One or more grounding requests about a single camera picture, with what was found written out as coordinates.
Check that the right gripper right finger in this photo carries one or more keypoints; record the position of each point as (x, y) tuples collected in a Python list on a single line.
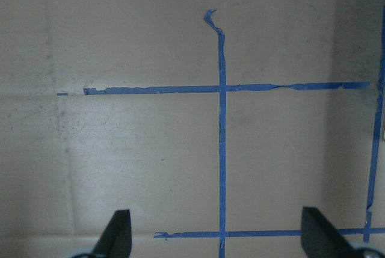
[(320, 239)]

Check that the brown paper table cover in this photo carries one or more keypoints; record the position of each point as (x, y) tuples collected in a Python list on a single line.
[(213, 121)]

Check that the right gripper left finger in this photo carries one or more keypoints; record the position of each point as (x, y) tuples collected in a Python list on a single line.
[(116, 239)]

